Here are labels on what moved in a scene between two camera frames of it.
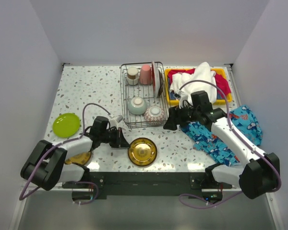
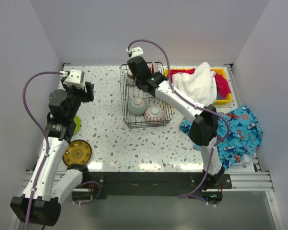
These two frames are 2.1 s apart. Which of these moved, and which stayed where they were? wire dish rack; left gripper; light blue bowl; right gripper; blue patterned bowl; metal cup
Moved: right gripper; left gripper
Stayed: blue patterned bowl; light blue bowl; metal cup; wire dish rack
